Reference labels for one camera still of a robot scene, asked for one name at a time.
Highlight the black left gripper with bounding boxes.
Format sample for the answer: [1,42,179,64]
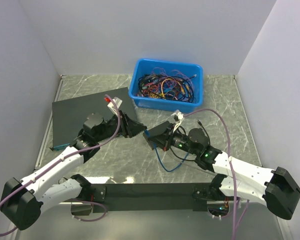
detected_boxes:
[95,109,148,142]

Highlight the black ethernet cable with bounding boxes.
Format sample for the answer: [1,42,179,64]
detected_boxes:
[169,119,211,162]

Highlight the blue ethernet cable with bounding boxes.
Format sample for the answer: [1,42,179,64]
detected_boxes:
[143,129,191,173]

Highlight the small black network switch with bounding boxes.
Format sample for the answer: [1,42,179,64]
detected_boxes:
[142,121,174,151]

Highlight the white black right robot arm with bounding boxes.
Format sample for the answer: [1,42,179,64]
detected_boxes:
[168,128,300,220]

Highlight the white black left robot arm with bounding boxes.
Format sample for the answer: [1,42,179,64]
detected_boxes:
[0,111,147,230]

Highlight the blue plastic bin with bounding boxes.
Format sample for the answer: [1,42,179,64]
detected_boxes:
[128,58,204,113]

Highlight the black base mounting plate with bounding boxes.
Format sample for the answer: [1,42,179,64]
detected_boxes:
[59,182,241,214]

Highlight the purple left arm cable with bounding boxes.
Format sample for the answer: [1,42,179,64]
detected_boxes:
[0,94,122,237]

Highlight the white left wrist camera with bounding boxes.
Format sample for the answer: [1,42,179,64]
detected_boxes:
[104,94,123,115]

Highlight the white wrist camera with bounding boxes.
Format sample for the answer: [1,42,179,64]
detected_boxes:
[104,94,123,115]
[171,109,184,133]

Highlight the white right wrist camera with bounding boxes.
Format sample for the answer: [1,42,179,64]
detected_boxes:
[171,109,184,133]

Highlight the tangled coloured wires bundle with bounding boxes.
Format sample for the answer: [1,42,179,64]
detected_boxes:
[137,66,198,103]

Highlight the large black network switch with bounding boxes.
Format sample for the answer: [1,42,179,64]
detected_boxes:
[52,87,138,151]

